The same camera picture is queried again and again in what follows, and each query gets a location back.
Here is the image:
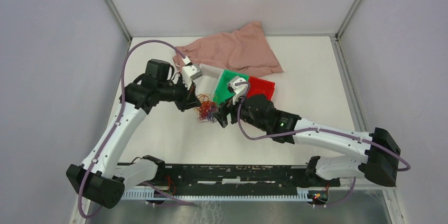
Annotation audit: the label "purple cable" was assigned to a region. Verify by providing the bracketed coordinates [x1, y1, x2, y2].
[77, 40, 191, 220]
[232, 77, 411, 172]

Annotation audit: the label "pink cloth shorts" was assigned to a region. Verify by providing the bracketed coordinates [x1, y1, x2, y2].
[177, 21, 283, 77]

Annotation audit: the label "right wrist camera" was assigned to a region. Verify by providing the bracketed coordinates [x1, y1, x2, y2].
[227, 76, 250, 105]

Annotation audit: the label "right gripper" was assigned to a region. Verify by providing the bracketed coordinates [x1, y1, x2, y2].
[211, 89, 268, 132]

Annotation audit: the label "red plastic bin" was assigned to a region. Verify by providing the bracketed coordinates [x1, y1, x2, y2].
[247, 76, 275, 100]

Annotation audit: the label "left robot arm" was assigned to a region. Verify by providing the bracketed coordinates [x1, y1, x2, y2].
[66, 59, 202, 209]

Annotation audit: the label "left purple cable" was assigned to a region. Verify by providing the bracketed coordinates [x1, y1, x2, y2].
[77, 40, 191, 220]

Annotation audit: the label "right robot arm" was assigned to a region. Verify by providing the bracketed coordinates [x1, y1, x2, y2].
[211, 94, 410, 187]

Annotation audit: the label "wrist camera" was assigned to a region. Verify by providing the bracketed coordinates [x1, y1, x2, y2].
[227, 76, 250, 105]
[181, 64, 203, 89]

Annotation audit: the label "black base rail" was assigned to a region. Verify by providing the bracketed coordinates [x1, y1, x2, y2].
[131, 155, 341, 197]

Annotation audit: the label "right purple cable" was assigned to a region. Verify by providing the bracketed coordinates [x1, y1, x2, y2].
[232, 77, 411, 172]

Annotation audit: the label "white cable duct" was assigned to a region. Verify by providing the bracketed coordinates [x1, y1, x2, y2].
[121, 186, 312, 203]

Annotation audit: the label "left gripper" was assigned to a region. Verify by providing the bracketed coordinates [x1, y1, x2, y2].
[158, 75, 202, 112]

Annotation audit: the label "coloured cable pile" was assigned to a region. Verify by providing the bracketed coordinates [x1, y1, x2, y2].
[194, 94, 219, 124]

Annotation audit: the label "translucent white bin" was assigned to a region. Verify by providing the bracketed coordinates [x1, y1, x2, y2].
[199, 64, 224, 79]

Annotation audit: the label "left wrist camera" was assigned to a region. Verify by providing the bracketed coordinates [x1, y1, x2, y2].
[181, 64, 203, 89]

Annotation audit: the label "green plastic bin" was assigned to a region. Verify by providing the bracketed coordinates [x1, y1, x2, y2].
[213, 70, 249, 105]

